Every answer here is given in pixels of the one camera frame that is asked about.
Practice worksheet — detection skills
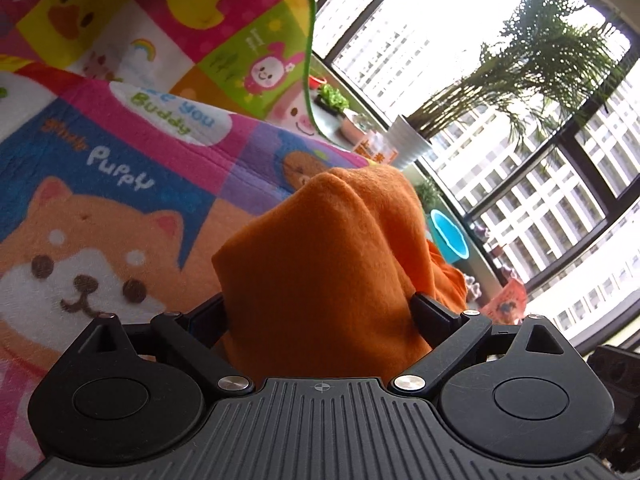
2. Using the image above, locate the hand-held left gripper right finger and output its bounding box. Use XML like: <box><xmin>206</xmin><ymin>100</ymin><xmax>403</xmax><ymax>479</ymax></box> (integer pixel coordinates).
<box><xmin>391</xmin><ymin>292</ymin><xmax>576</xmax><ymax>399</ymax></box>

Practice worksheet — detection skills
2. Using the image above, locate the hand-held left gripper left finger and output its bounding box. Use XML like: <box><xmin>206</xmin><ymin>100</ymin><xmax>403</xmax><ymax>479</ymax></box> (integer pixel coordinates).
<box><xmin>70</xmin><ymin>292</ymin><xmax>254</xmax><ymax>397</ymax></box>

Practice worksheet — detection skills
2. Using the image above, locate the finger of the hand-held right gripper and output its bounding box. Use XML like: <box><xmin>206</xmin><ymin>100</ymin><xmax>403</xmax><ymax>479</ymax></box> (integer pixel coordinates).
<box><xmin>586</xmin><ymin>344</ymin><xmax>640</xmax><ymax>473</ymax></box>

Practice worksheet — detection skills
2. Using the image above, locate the orange pumpkin costume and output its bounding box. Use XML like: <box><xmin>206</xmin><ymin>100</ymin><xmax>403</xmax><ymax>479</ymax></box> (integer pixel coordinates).
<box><xmin>211</xmin><ymin>164</ymin><xmax>469</xmax><ymax>379</ymax></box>

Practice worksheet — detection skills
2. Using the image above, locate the red printed packet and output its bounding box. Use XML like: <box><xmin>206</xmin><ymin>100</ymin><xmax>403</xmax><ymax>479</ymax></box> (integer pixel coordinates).
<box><xmin>479</xmin><ymin>279</ymin><xmax>529</xmax><ymax>324</ymax></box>

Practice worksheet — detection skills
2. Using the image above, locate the blue plastic basin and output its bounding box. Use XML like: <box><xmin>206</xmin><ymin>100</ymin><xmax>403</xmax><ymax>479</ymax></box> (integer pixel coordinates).
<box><xmin>428</xmin><ymin>208</ymin><xmax>471</xmax><ymax>265</ymax></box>

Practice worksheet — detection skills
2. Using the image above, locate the small potted green plant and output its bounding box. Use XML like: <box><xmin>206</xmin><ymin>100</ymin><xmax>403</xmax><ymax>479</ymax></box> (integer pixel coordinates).
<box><xmin>413</xmin><ymin>177</ymin><xmax>444</xmax><ymax>212</ymax></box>

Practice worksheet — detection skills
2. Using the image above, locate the orange printed packet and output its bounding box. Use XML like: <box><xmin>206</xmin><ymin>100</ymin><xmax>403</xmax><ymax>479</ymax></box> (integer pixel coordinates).
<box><xmin>352</xmin><ymin>132</ymin><xmax>402</xmax><ymax>167</ymax></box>

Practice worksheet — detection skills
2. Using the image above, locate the colourful printed play mat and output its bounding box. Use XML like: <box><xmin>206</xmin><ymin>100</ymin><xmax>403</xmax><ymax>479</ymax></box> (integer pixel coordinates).
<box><xmin>0</xmin><ymin>0</ymin><xmax>382</xmax><ymax>463</ymax></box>

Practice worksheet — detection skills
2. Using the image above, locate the white ribbed plant pot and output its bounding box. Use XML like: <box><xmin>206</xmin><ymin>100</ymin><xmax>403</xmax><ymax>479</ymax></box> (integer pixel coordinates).
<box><xmin>384</xmin><ymin>113</ymin><xmax>434</xmax><ymax>167</ymax></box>

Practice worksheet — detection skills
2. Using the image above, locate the pink bowl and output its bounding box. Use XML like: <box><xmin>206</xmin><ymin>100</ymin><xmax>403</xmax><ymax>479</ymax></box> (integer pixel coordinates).
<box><xmin>339</xmin><ymin>112</ymin><xmax>374</xmax><ymax>144</ymax></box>

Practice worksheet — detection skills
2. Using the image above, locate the tray of green plants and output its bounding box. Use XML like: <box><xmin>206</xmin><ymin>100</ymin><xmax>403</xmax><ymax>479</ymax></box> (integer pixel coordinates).
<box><xmin>314</xmin><ymin>83</ymin><xmax>350</xmax><ymax>114</ymax></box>

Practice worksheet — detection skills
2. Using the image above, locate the tall palm plant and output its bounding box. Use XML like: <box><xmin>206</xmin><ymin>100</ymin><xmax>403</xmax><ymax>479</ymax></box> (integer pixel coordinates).
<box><xmin>404</xmin><ymin>0</ymin><xmax>632</xmax><ymax>142</ymax></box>

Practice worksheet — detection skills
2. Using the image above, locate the black window frame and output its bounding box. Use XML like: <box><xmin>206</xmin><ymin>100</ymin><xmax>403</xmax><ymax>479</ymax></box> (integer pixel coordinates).
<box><xmin>306</xmin><ymin>0</ymin><xmax>640</xmax><ymax>353</ymax></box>

